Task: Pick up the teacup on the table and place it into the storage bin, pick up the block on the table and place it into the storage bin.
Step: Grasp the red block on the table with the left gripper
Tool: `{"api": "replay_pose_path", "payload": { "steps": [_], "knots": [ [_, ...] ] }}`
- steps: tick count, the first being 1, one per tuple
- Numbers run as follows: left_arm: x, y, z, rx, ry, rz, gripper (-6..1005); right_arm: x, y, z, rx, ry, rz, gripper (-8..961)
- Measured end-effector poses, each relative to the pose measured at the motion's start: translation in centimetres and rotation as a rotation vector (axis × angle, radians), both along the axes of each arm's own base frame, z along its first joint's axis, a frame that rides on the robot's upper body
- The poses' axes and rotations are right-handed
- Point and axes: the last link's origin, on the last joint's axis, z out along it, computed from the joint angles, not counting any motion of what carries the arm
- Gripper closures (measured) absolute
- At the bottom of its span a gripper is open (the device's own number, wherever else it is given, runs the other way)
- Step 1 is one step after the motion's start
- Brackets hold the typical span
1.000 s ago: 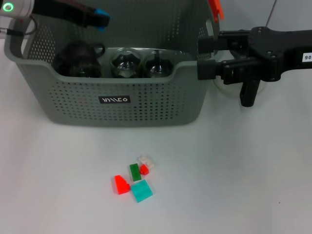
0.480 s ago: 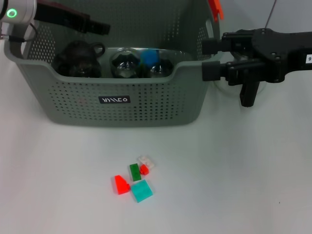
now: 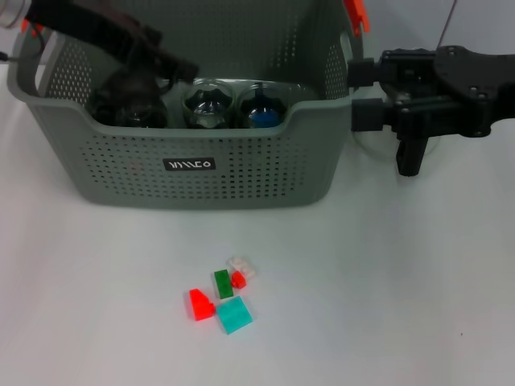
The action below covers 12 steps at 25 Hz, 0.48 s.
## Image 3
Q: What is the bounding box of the narrow green toy brick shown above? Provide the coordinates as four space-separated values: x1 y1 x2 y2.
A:
212 269 236 301

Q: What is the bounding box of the grey perforated storage bin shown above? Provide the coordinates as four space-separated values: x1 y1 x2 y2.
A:
6 0 373 212

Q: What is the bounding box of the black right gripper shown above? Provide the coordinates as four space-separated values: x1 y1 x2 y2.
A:
347 45 515 141

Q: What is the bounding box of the glass pitcher black handle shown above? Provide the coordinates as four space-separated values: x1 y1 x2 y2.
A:
353 47 443 178

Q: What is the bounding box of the black clay teapot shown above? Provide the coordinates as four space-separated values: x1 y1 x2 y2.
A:
94 66 175 121

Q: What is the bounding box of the glass jar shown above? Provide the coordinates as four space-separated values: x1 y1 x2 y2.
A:
180 80 237 130

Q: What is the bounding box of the teal toy brick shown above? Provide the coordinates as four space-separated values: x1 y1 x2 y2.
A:
216 296 255 335

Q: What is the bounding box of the orange bin carry handle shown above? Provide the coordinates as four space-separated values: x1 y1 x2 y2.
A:
19 0 371 37

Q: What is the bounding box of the blue toy brick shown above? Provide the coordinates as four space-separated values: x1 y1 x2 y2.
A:
251 112 282 127

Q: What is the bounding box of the orange-red sloped toy brick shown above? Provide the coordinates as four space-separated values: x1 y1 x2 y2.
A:
187 288 215 322

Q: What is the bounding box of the glass teacup black sleeve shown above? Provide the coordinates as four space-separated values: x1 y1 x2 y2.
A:
237 82 290 130
114 96 170 129

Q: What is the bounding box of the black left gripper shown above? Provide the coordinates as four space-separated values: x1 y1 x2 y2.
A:
23 0 201 80

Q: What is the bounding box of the opaque white toy brick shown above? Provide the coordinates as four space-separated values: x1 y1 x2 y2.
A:
227 256 257 281

